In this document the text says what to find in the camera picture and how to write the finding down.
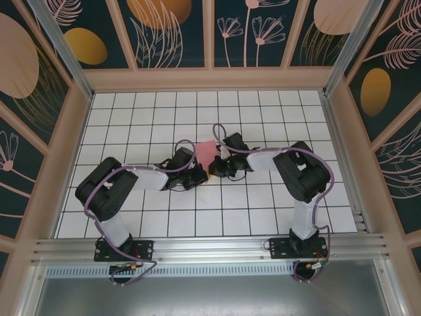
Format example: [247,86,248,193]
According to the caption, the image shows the pink square paper sheet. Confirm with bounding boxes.
[195,140,218,184]

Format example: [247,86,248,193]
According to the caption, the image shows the grey metal sheet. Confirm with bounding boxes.
[31,276,395,316]

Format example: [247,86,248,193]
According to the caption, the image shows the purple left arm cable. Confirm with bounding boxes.
[84,140,198,287]

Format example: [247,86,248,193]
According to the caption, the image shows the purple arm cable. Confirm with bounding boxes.
[84,140,198,287]
[212,123,335,284]

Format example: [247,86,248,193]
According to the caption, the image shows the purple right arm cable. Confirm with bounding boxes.
[212,123,335,284]

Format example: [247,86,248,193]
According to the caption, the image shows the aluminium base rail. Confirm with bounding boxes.
[31,232,393,265]

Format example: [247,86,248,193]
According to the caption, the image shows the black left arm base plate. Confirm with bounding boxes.
[93,239,155,263]

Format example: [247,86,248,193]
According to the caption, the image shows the perforated metal cable tray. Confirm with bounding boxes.
[45,265,299,279]

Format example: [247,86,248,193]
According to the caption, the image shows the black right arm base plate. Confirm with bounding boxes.
[268,237,330,259]

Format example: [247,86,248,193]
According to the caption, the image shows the aluminium side rail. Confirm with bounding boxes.
[320,92,374,234]

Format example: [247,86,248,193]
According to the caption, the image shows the aluminium frame post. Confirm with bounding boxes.
[26,0,95,100]
[322,0,392,98]

